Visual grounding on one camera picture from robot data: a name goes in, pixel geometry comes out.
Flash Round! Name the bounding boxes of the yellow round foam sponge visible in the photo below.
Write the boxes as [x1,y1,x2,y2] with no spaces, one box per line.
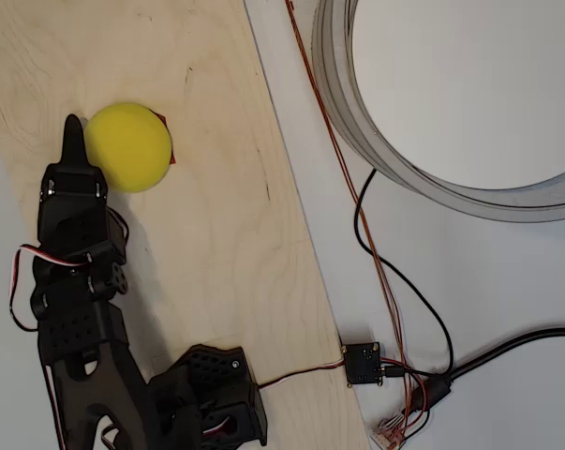
[83,101,174,194]

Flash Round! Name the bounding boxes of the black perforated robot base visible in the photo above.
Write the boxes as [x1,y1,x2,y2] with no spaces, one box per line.
[148,344,269,449]

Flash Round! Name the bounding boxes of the red paper square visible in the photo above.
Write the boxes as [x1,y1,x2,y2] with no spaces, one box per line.
[153,111,177,166]

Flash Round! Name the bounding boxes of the light plywood board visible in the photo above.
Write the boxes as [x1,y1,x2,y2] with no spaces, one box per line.
[0,0,372,450]

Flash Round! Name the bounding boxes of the grey round lamp base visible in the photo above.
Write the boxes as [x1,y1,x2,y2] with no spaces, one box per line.
[311,0,565,224]

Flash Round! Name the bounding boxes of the black controller board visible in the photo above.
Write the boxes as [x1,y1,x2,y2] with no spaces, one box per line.
[341,341,384,388]

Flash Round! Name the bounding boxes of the red white black servo cable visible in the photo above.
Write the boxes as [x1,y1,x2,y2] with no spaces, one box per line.
[8,243,91,333]
[197,414,239,440]
[107,208,131,246]
[256,358,347,389]
[41,358,66,444]

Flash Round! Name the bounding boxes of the thin orange wire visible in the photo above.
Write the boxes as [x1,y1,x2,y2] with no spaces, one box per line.
[285,0,408,423]
[289,0,419,423]

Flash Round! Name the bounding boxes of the thin black cable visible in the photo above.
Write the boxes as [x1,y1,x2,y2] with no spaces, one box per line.
[354,168,454,379]

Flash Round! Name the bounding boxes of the white wire connector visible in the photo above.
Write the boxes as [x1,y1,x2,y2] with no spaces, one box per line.
[369,416,408,450]

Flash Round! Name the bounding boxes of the thick black power cable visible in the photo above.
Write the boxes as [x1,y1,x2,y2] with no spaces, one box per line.
[412,326,565,413]

